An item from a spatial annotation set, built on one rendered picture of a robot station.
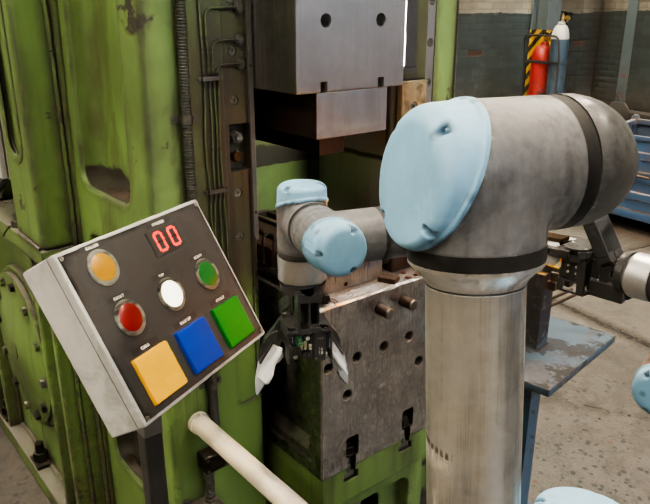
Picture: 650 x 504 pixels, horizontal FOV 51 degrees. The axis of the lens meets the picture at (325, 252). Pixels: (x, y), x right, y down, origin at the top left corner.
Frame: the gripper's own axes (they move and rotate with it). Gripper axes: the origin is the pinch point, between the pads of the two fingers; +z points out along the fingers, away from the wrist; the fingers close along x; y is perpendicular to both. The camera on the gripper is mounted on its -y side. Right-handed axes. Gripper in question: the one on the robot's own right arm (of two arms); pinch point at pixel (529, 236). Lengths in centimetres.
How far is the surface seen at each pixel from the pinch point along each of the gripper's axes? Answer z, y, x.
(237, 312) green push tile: 27, 10, -48
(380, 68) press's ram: 40.4, -29.0, 0.6
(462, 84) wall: 532, 40, 612
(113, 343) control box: 19, 5, -73
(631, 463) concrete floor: 25, 113, 108
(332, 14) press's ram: 40, -40, -13
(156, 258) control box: 29, -3, -61
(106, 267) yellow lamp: 25, -5, -70
